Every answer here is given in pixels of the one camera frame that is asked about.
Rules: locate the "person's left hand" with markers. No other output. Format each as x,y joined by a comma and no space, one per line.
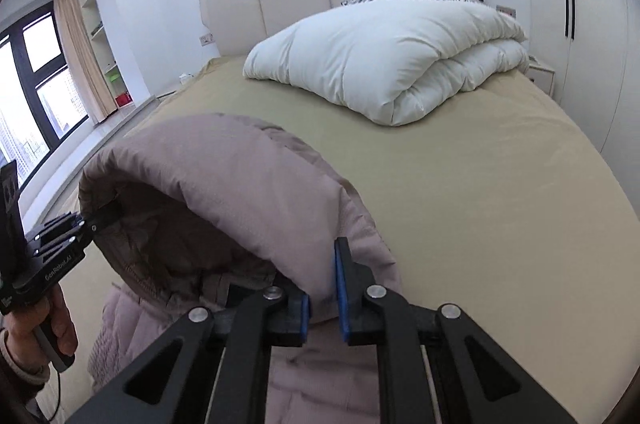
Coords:
21,323

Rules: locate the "white wardrobe with black handles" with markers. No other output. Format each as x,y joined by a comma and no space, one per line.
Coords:
593,47

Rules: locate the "beige bed sheet mattress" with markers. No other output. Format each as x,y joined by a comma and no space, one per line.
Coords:
497,202

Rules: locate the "left wall socket plate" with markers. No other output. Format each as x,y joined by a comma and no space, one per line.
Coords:
206,39

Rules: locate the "person's left forearm sleeve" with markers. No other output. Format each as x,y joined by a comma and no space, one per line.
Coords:
19,388

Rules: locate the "white folded duvet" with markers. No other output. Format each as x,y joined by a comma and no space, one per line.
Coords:
392,61

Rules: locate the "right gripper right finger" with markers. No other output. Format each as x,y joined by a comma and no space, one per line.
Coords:
434,366

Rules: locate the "red storage box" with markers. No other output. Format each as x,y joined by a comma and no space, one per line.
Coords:
123,99

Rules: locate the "white bedside table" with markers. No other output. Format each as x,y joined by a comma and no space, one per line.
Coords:
540,74

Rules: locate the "black framed window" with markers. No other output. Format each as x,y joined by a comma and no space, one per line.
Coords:
40,104

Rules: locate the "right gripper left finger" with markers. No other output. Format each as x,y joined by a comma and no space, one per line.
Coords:
208,367

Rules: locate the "beige curtain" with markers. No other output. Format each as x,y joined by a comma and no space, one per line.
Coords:
81,60

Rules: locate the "mauve padded hooded coat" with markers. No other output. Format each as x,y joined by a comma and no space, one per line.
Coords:
219,205

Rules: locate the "white wall shelf unit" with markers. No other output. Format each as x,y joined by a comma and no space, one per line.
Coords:
101,47

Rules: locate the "right wall socket plate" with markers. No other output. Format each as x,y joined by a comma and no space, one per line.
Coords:
506,10

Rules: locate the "wall socket plate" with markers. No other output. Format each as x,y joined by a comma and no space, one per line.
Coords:
506,10
206,39

